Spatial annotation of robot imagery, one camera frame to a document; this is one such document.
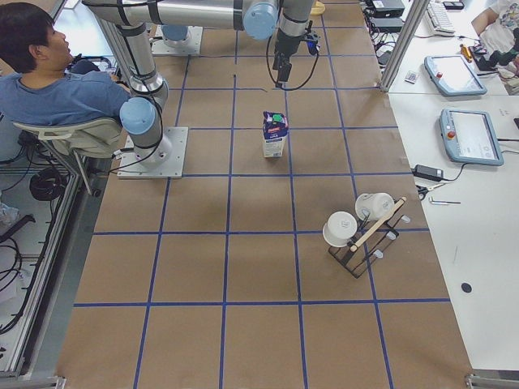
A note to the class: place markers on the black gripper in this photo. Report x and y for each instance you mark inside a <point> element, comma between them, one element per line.
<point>286,45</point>

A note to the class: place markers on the blue white milk carton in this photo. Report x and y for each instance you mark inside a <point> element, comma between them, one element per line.
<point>275,130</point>

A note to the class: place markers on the wooden mug tree stand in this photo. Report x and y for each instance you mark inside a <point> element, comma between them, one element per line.
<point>318,8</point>

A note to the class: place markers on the white smiley face mug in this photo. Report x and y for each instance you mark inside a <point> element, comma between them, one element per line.
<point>372,207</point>

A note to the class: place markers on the white mug on rack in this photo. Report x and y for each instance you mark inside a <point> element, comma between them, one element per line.
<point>339,229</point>

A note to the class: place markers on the black power brick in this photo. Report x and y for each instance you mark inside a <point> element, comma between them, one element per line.
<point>428,173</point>

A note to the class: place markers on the teach pendant far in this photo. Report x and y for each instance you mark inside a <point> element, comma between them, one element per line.
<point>454,76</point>

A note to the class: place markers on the teach pendant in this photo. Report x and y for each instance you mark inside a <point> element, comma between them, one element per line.
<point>469,137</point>
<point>454,76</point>

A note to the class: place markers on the white keyboard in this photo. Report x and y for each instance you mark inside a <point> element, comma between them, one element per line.
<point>438,20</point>

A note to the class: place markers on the grey office chair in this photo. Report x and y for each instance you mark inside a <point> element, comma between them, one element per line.
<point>97,139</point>

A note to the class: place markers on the teach pendant near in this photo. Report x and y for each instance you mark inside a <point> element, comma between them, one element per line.
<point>469,137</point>

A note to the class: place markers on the seated person in blue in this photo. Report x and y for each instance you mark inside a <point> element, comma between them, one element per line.
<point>39,90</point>

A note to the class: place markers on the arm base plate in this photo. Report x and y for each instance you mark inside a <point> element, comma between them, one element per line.
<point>159,48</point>
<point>165,161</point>

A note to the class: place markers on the aluminium frame post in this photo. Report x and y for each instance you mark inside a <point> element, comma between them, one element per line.
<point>416,12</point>

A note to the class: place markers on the black wire cup rack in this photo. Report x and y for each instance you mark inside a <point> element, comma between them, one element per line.
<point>370,241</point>

